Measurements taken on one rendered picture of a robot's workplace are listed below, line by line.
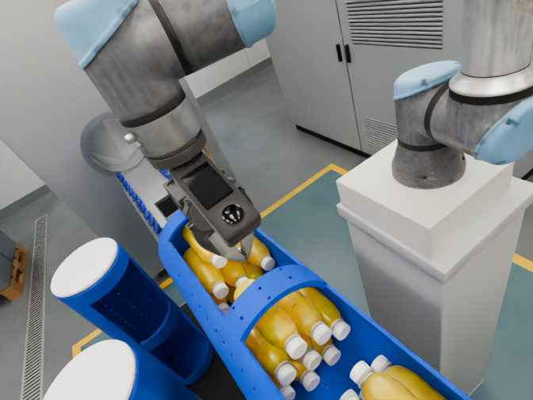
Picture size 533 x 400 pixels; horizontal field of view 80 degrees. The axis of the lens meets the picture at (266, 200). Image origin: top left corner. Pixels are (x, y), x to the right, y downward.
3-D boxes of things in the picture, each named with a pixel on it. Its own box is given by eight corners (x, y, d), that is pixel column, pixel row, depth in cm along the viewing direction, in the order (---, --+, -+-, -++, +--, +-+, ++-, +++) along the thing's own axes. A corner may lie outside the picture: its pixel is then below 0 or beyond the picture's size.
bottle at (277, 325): (253, 271, 75) (304, 324, 61) (261, 290, 79) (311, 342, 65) (228, 290, 72) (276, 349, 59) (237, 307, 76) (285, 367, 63)
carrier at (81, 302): (161, 389, 171) (209, 382, 165) (37, 305, 118) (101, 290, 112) (173, 337, 193) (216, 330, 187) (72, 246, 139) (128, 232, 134)
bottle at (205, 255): (182, 243, 100) (208, 275, 86) (178, 224, 96) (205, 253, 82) (203, 235, 103) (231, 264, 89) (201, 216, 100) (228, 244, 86)
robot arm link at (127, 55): (135, -29, 25) (32, 16, 24) (198, 98, 32) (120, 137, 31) (132, -25, 31) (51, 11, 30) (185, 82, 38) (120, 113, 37)
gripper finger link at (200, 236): (232, 236, 47) (207, 193, 41) (239, 242, 45) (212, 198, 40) (206, 256, 45) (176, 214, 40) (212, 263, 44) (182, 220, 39)
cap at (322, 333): (328, 328, 68) (335, 334, 66) (316, 342, 67) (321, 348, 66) (323, 321, 65) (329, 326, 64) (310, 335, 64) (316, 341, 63)
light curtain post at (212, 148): (278, 268, 225) (143, 4, 120) (283, 273, 220) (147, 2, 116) (271, 274, 223) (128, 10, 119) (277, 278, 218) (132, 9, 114)
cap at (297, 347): (300, 333, 62) (305, 340, 60) (303, 343, 64) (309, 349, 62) (284, 347, 60) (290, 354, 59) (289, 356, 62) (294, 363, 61)
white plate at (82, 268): (36, 301, 117) (38, 304, 118) (99, 287, 111) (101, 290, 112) (70, 245, 138) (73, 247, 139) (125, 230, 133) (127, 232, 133)
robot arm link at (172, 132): (197, 96, 33) (126, 138, 30) (215, 134, 36) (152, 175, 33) (171, 88, 38) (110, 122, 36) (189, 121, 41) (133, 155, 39)
